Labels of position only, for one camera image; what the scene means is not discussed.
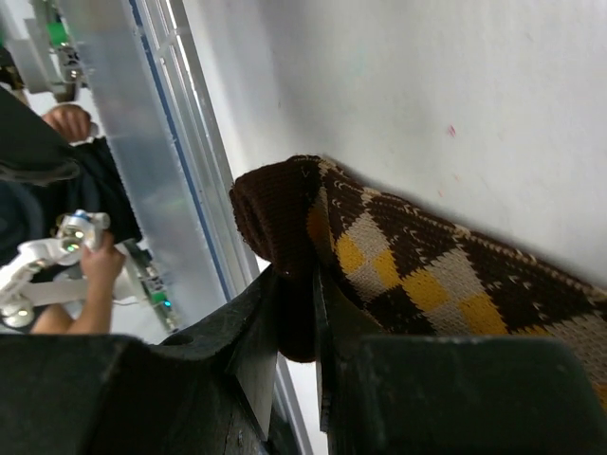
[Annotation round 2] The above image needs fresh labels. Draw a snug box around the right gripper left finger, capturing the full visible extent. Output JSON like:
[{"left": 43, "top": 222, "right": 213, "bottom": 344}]
[{"left": 1, "top": 269, "right": 279, "bottom": 454}]

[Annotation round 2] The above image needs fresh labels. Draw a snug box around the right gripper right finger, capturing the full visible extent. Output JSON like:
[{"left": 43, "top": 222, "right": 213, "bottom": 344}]
[{"left": 313, "top": 271, "right": 606, "bottom": 454}]

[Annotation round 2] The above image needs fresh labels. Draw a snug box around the brown argyle sock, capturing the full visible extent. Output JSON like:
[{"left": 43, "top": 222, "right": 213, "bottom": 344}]
[{"left": 230, "top": 155, "right": 606, "bottom": 397}]

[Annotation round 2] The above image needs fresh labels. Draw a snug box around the operator hand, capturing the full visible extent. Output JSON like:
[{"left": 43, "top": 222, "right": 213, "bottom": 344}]
[{"left": 81, "top": 231, "right": 125, "bottom": 303}]

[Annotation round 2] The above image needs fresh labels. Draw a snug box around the operator dark clothing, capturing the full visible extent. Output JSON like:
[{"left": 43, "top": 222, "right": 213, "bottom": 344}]
[{"left": 0, "top": 87, "right": 143, "bottom": 266}]

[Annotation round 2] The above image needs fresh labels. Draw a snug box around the white teleoperation handle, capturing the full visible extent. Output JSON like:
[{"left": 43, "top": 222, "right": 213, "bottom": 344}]
[{"left": 0, "top": 209, "right": 143, "bottom": 328}]

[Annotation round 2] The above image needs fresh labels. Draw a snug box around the aluminium rail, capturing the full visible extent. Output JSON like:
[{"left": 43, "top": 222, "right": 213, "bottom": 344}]
[{"left": 58, "top": 1, "right": 311, "bottom": 454}]

